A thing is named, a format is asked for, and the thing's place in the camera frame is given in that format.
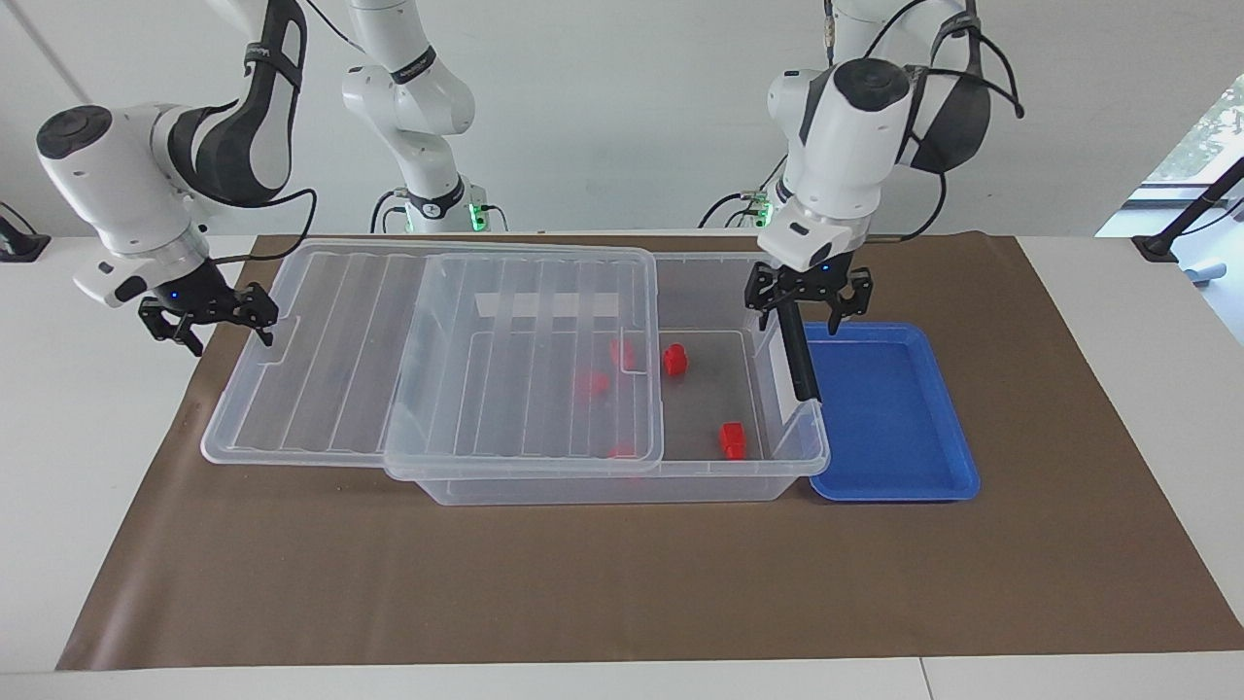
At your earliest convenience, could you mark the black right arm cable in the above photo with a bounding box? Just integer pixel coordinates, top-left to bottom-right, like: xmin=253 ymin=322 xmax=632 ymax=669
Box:
xmin=165 ymin=0 xmax=320 ymax=268

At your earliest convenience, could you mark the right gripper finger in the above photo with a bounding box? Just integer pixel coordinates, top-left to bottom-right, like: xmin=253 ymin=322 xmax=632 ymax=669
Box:
xmin=239 ymin=282 xmax=281 ymax=349
xmin=138 ymin=298 xmax=206 ymax=358

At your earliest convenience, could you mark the brown paper table mat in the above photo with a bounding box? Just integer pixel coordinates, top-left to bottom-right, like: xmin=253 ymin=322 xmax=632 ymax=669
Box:
xmin=56 ymin=231 xmax=1244 ymax=672

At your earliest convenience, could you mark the black box latch handle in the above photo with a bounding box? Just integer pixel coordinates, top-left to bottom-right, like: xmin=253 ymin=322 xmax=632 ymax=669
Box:
xmin=775 ymin=297 xmax=823 ymax=403

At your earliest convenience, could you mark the clear plastic storage box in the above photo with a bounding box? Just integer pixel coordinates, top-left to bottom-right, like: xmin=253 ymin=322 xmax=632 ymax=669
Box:
xmin=384 ymin=248 xmax=832 ymax=507

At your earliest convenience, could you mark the black base cable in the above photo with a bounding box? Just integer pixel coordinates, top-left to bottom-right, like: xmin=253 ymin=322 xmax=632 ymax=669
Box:
xmin=371 ymin=188 xmax=411 ymax=235
xmin=700 ymin=158 xmax=780 ymax=231

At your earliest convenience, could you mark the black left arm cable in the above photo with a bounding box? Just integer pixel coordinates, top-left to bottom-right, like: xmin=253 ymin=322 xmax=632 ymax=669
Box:
xmin=865 ymin=0 xmax=1026 ymax=242

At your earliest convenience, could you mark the black stand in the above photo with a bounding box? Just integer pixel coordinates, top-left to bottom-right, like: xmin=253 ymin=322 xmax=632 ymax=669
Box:
xmin=1132 ymin=156 xmax=1244 ymax=263

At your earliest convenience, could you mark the black desk object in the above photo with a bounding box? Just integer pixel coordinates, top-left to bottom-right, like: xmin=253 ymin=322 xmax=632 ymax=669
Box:
xmin=0 ymin=202 xmax=52 ymax=263

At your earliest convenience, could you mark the clear ribbed box lid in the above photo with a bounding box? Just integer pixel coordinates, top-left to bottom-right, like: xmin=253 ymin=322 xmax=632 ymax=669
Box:
xmin=201 ymin=239 xmax=666 ymax=481

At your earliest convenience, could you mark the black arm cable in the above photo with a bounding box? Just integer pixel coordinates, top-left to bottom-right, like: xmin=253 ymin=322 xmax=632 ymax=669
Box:
xmin=865 ymin=0 xmax=1026 ymax=242
xmin=165 ymin=0 xmax=320 ymax=268

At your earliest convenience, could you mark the blue plastic tray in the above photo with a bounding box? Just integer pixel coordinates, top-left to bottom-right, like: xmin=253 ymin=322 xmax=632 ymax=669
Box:
xmin=803 ymin=322 xmax=981 ymax=504

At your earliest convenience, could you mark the window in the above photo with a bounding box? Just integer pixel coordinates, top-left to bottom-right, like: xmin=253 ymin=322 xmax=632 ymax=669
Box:
xmin=1137 ymin=73 xmax=1244 ymax=191

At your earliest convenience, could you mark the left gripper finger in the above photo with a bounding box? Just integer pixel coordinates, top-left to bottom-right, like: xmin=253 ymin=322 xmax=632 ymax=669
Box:
xmin=744 ymin=264 xmax=779 ymax=333
xmin=826 ymin=272 xmax=874 ymax=337

